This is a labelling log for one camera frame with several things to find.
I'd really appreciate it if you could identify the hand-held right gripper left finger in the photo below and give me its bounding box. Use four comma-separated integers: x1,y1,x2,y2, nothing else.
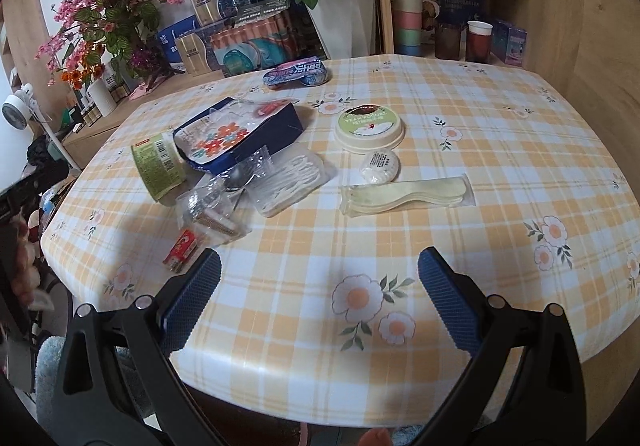
50,247,223,446

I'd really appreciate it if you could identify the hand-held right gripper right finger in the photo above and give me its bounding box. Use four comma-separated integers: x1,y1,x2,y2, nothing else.
417,246,586,446

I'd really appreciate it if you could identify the small red packet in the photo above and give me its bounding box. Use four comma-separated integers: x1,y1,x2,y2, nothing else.
165,228,198,273

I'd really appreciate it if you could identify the clear plastic wrapper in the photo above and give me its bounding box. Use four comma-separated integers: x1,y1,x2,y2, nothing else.
175,186,251,247

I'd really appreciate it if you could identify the pale green spoon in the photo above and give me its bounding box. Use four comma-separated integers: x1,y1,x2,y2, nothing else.
339,173,475,216

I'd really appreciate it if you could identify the clear wrapper with metal spoon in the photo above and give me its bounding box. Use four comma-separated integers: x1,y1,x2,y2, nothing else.
200,149,275,207

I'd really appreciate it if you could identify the green yogurt cup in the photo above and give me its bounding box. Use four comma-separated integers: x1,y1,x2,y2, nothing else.
131,132,187,202

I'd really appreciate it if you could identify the round white sachet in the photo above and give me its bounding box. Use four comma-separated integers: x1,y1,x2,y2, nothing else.
359,149,402,186

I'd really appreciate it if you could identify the white plastic cutlery packet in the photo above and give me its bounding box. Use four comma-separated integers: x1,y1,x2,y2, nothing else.
248,149,337,218

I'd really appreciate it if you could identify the blue floral pouch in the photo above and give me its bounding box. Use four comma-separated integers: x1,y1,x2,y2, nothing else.
172,97,305,175

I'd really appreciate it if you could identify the green round yogurt lid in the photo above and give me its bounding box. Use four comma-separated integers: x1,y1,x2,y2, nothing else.
334,102,405,156

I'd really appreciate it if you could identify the light blue fluffy cloth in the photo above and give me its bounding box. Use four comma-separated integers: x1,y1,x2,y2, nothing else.
35,335,68,407

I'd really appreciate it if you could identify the wooden sideboard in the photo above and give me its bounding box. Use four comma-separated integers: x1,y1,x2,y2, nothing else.
65,68,226,169

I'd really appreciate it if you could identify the small gold box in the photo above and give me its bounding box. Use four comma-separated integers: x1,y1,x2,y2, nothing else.
175,33,211,77

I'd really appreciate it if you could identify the blue pink snack wrapper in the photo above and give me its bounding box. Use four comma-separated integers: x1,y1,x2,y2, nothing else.
262,57,331,91

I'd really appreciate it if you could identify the dark red cup white rim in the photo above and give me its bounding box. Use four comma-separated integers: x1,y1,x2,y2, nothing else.
466,28,493,64

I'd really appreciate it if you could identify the brown glass cup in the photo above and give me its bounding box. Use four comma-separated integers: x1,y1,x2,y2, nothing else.
434,22,463,60

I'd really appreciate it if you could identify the white desk fan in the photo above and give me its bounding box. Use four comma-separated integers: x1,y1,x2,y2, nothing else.
0,83,38,132

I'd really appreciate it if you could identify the light purple box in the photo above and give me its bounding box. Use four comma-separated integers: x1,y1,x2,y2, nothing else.
492,18,528,66

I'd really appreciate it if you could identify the blue carton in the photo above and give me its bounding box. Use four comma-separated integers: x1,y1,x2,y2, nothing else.
157,16,201,67

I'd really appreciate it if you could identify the stack of pastel paper cups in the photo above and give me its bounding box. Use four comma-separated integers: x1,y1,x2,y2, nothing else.
392,0,423,57

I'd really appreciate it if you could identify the dark blue card box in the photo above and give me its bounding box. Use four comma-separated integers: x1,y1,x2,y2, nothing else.
440,0,483,27

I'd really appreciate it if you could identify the white plant pot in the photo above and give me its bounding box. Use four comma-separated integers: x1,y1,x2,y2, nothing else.
305,0,376,61

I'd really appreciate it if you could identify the picture book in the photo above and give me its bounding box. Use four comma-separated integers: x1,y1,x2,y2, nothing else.
420,0,442,44

